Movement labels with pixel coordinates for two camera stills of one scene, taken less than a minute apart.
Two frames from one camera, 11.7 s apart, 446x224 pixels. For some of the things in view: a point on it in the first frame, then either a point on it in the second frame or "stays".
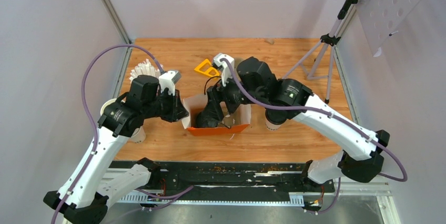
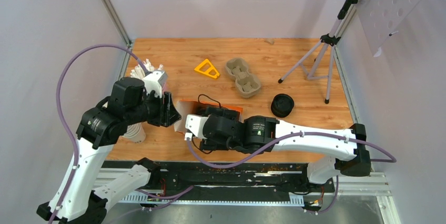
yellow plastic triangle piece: (206, 68) stays
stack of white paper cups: (139, 135) stays
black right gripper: (216, 94) -> (231, 115)
